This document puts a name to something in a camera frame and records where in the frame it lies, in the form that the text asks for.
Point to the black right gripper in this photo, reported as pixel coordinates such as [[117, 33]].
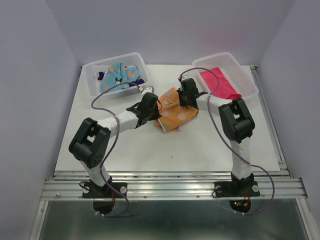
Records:
[[180, 91]]

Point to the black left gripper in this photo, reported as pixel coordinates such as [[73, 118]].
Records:
[[156, 115]]

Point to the orange dotted cartoon towel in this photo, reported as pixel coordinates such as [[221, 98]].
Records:
[[173, 116]]

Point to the pink microfiber towel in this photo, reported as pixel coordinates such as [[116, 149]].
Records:
[[225, 89]]

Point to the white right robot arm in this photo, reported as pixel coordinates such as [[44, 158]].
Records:
[[237, 125]]

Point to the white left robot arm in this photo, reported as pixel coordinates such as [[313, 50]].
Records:
[[90, 142]]

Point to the white basket with towels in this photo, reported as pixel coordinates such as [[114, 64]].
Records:
[[91, 70]]

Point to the purple towel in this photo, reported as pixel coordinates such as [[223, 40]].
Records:
[[101, 75]]

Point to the blue dotted cartoon towel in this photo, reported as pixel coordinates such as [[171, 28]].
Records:
[[119, 76]]

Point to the white empty plastic basket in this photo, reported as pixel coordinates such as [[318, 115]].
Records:
[[239, 77]]

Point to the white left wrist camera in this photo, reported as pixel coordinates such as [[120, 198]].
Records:
[[149, 89]]

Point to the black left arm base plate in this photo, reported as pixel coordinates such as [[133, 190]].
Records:
[[92, 191]]

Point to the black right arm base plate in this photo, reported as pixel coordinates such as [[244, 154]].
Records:
[[232, 189]]

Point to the aluminium rail frame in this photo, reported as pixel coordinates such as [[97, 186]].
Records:
[[177, 205]]

